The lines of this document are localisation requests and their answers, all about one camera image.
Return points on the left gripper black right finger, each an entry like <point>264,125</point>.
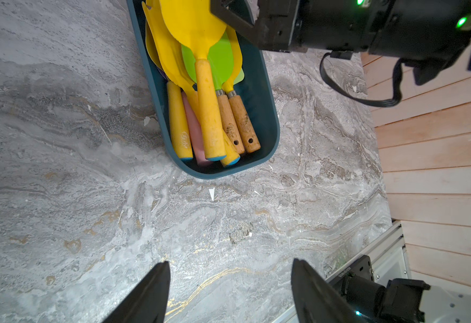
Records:
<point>315,300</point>

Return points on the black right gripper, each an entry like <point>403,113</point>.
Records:
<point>296,26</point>

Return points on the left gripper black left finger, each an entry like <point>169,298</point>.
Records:
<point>147,302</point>

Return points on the green trowel with wooden handle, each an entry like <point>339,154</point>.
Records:
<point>222,63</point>

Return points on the yellow plastic scoop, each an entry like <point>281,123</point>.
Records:
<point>170,54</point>
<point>179,132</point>
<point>194,26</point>

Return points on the teal plastic storage box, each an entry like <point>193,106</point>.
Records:
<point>255,91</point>

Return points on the yellow shovel with wooden handle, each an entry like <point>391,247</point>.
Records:
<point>246,130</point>

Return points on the purple trowel with pink handle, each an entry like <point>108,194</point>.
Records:
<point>195,134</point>

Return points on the light green shovel wooden handle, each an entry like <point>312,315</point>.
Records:
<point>240,77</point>

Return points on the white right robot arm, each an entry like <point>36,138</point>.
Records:
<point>428,36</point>

